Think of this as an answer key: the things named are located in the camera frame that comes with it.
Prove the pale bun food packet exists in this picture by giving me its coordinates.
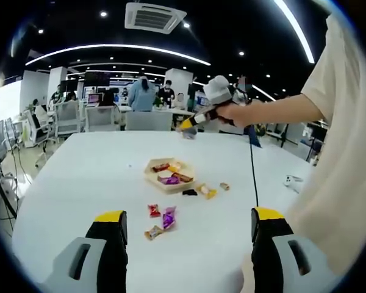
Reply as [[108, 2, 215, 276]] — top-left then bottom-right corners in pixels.
[[167, 161, 187, 173]]

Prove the brown food bar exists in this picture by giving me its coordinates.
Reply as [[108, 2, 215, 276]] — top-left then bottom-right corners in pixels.
[[170, 172, 194, 183]]

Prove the purple food packet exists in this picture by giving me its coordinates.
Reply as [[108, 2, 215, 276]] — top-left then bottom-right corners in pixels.
[[162, 206, 178, 231]]

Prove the blue cloth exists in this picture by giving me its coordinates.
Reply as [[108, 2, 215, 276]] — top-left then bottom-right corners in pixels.
[[245, 123, 263, 150]]

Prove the grey office chair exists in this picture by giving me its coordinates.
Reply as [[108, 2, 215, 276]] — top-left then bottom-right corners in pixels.
[[125, 111, 174, 132]]

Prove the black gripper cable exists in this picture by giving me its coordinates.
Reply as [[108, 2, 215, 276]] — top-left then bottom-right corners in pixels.
[[247, 125, 260, 209]]

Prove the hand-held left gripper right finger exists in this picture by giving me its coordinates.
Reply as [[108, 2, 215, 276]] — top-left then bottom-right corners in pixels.
[[250, 206, 336, 293]]

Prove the white office chair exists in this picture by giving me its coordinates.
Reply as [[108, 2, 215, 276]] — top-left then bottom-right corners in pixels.
[[85, 106, 117, 132], [54, 100, 82, 143]]

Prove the small orange candy food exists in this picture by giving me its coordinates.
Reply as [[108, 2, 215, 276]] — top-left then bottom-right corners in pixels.
[[144, 225, 166, 242]]

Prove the red candy food packet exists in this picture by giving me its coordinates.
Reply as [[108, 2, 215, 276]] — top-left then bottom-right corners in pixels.
[[147, 204, 162, 219]]

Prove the person in beige clothing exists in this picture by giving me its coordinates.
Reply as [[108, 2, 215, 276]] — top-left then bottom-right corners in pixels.
[[288, 13, 366, 277]]

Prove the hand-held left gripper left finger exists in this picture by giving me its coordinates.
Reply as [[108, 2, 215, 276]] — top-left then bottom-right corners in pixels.
[[44, 209, 129, 293]]

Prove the person's right hand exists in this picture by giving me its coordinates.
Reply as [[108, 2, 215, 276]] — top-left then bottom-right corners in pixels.
[[215, 102, 248, 128]]

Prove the white chair black seat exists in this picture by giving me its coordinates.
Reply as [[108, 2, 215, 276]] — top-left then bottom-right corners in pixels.
[[23, 105, 52, 148]]

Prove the ceiling air conditioner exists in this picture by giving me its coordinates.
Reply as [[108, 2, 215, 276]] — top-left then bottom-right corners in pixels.
[[124, 2, 188, 34]]

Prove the yellow candy wrapper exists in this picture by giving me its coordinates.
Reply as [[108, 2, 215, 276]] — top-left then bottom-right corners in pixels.
[[196, 182, 218, 200]]

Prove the cream hexagonal container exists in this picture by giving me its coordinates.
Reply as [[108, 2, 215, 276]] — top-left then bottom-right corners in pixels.
[[143, 157, 198, 195]]

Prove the black hanging monitor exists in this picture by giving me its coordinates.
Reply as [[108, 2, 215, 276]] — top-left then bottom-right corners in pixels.
[[84, 70, 112, 86]]

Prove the white small device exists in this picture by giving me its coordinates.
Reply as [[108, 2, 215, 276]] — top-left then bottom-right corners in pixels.
[[282, 174, 304, 194]]

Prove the curved ceiling light strip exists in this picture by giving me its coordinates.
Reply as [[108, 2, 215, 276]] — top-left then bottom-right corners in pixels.
[[273, 0, 315, 64], [24, 44, 212, 67]]

